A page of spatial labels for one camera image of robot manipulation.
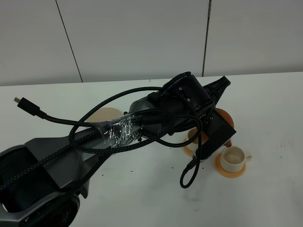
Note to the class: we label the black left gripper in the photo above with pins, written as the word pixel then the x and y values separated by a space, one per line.
pixel 184 94

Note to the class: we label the brown clay teapot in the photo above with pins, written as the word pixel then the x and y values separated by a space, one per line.
pixel 229 119

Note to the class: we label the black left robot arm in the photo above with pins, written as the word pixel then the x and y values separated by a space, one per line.
pixel 42 180

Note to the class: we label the beige round teapot saucer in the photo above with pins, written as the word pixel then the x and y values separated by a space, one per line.
pixel 104 114

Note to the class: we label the white teacup far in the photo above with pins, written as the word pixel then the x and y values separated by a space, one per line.
pixel 191 133

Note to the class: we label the white teacup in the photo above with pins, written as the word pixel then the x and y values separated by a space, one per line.
pixel 191 133
pixel 233 159

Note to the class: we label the wooden coaster far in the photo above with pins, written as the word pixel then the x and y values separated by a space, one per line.
pixel 191 148

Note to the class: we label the wooden coaster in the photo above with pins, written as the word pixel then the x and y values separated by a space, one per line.
pixel 224 173
pixel 191 148

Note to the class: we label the wooden coaster near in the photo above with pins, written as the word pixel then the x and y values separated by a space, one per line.
pixel 224 173

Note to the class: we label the white teacup near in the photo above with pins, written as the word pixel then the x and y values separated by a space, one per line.
pixel 233 159

